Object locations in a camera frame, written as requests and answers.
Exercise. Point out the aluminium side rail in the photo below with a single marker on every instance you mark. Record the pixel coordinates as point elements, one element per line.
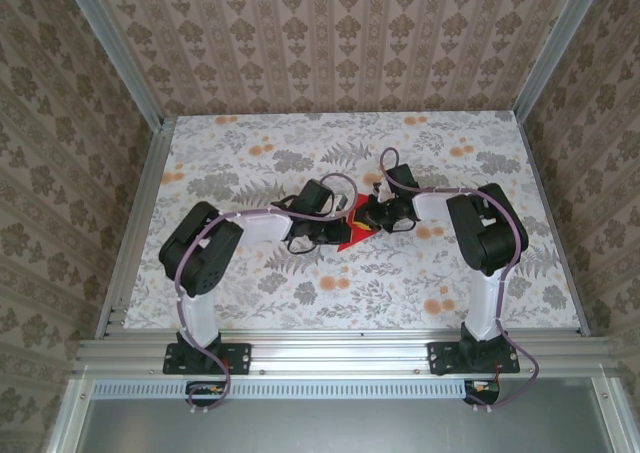
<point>135,233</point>

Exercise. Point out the grey metal panel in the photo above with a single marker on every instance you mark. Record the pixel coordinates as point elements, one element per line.
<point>340,428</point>

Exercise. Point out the floral patterned table sheet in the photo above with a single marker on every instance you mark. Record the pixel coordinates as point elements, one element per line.
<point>350,298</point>

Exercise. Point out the aluminium cross rail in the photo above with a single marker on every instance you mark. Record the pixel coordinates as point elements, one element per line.
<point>340,348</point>

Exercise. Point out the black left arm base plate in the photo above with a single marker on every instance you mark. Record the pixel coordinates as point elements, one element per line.
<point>237,358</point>

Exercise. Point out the aluminium corner post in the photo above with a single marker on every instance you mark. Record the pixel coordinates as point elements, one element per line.
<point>115,48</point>
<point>555,48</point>

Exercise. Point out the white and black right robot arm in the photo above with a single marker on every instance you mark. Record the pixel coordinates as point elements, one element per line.
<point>490,233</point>

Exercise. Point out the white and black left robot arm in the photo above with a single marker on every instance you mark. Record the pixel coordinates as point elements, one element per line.
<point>200,253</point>

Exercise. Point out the red paper sheet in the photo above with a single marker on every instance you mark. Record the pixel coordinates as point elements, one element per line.
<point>350,245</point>

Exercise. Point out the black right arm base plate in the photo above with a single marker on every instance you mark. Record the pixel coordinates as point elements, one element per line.
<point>505,358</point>

